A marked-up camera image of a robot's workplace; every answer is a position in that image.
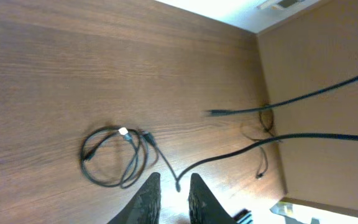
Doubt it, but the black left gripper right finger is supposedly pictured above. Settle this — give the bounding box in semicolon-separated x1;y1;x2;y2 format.
188;173;236;224

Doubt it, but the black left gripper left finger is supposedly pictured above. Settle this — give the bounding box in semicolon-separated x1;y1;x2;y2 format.
108;172;161;224

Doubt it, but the black usb cable silver plug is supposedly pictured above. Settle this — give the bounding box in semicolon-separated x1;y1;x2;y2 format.
202;75;358;117

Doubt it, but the black thin usb cable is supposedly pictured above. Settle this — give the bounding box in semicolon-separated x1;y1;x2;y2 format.
239;104;281;180

